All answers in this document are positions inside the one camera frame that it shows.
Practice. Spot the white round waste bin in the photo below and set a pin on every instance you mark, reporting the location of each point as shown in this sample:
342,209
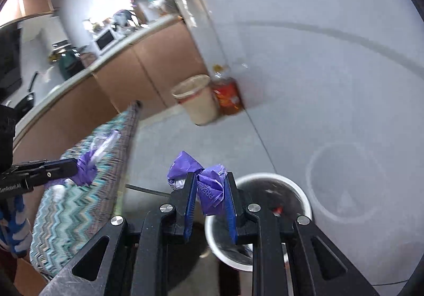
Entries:
265,188

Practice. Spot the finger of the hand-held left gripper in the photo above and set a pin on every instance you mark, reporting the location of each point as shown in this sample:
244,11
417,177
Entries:
53,170

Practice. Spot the beige waste bin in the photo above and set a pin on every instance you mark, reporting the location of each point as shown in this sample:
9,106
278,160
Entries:
198,107

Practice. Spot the red snack wrapper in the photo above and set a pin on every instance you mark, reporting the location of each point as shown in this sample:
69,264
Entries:
278,210

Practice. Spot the zigzag patterned floor mat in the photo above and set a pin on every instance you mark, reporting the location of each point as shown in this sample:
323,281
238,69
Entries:
76,216

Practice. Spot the green air fryer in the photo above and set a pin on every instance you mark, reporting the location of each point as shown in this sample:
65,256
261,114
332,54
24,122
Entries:
69,62

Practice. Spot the large cooking oil bottle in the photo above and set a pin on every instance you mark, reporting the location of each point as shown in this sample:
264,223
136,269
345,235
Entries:
228,97

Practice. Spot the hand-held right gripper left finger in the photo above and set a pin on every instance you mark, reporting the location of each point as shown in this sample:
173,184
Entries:
189,210

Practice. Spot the copper lower cabinets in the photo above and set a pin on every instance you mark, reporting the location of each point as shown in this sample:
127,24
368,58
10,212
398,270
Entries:
149,64

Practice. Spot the clear plastic wrapper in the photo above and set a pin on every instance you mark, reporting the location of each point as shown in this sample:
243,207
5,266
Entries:
104,145

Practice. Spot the person's left hand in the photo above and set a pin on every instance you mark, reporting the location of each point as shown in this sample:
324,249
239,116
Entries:
16,229

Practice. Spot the white microwave oven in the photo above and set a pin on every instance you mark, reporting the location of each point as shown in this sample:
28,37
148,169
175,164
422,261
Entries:
106,39

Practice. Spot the black range hood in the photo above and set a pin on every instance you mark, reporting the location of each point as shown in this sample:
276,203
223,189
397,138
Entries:
8,60

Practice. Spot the purple wrapper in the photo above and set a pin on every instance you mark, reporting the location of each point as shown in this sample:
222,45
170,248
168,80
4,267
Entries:
85,170
212,190

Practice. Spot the black frying pan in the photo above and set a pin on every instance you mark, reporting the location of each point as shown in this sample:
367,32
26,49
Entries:
25,100

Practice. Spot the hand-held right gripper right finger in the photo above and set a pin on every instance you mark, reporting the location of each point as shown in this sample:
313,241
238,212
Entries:
231,213

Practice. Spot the white crumpled plastic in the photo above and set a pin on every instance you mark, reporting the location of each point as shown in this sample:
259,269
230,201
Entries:
58,192

